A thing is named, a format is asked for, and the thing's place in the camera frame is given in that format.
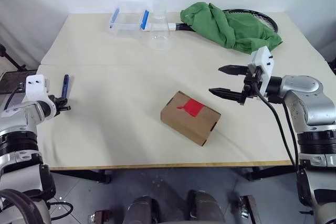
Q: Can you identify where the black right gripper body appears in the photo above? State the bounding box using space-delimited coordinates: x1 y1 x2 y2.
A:
237 67 264 106

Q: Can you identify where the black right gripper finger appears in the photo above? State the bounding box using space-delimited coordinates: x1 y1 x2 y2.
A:
218 64 249 76
208 87 244 102

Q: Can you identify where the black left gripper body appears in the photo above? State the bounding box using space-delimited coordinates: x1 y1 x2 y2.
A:
50 95 67 115

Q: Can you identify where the blue pen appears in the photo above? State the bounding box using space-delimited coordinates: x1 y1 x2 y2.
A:
61 74 70 99

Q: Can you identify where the brown cardboard box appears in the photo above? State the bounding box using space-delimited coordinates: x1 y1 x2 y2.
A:
160 90 222 147

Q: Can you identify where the red tape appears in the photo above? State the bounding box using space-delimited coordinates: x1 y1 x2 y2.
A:
177 99 205 118

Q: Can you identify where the green cloth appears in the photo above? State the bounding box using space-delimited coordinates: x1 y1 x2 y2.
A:
180 2 284 56

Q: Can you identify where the black tripod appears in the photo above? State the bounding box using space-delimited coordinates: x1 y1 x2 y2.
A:
0 44 28 72

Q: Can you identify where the black racket with white grip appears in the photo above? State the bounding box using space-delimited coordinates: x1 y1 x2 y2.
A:
143 8 279 35

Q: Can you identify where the clear plastic beaker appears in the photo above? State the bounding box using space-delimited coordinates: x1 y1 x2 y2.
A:
148 0 173 52

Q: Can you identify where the clear container with blue latches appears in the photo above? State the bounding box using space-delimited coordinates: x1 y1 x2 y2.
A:
108 1 153 37

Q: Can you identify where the dark rounded shape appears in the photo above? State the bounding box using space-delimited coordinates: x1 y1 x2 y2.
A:
186 189 227 224
122 195 161 224

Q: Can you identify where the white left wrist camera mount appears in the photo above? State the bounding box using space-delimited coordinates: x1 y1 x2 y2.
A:
22 74 51 103

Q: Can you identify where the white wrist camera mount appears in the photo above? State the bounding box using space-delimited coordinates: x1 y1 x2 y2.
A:
22 74 51 103
247 46 274 97

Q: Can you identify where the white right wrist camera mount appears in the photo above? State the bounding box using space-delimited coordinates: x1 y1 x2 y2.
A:
247 46 274 97

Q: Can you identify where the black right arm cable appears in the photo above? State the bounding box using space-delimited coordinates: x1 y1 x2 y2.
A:
251 81 301 173

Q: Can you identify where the black table frame leg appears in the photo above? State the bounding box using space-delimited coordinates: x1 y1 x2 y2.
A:
51 168 111 184
242 164 298 182

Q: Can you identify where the dark metal floor bracket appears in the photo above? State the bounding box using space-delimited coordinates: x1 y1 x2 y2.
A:
238 195 263 224
88 209 113 224

